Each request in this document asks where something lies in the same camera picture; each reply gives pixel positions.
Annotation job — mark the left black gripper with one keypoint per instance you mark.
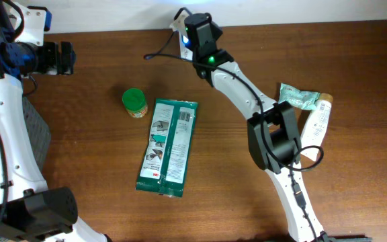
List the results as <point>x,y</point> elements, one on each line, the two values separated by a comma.
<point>66,57</point>

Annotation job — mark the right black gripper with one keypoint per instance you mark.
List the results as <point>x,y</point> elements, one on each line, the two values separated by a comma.
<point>214,28</point>

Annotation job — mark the green lid jar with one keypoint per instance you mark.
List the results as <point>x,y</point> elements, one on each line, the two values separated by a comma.
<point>135,102</point>

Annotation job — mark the mint green snack packet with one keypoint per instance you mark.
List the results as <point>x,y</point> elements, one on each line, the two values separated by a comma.
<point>304,100</point>

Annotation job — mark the green white wipes pack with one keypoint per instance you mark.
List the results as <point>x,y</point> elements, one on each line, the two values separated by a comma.
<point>164,167</point>

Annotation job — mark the white tube package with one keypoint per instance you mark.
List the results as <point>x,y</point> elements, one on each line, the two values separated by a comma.
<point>317,122</point>

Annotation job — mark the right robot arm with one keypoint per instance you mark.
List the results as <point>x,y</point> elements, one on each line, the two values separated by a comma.
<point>273,136</point>

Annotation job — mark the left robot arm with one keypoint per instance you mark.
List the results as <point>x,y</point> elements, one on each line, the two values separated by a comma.
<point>29,209</point>

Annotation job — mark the white barcode scanner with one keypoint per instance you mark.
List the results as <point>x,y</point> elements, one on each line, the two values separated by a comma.
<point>185,52</point>

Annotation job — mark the grey plastic mesh basket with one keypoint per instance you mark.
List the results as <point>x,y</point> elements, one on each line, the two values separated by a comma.
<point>38,133</point>

